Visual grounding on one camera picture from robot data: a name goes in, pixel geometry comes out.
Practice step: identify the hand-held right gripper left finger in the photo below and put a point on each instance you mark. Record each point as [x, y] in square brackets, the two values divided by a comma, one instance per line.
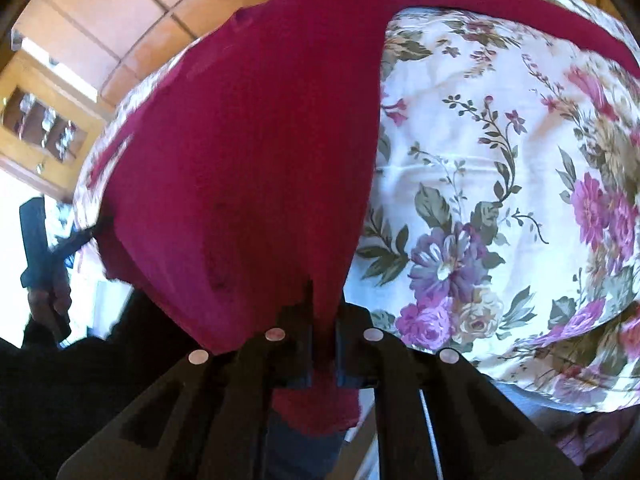
[296, 355]

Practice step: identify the wooden cabinet with glass door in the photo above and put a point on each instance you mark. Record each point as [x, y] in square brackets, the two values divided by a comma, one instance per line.
[45, 125]

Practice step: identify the person's left hand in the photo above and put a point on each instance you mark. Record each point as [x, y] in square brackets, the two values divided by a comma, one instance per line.
[45, 305]

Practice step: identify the person's blue jeans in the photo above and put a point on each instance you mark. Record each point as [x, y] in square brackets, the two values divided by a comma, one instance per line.
[300, 452]

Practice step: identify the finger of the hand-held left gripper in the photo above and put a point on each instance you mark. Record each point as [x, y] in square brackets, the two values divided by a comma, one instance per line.
[80, 240]

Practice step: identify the floral bedspread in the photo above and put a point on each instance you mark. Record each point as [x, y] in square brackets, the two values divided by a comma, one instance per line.
[475, 160]

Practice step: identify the red knit garment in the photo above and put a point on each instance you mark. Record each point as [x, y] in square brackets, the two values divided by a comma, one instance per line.
[240, 160]

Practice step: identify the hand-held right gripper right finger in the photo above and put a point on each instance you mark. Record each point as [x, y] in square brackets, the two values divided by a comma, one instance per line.
[350, 357]

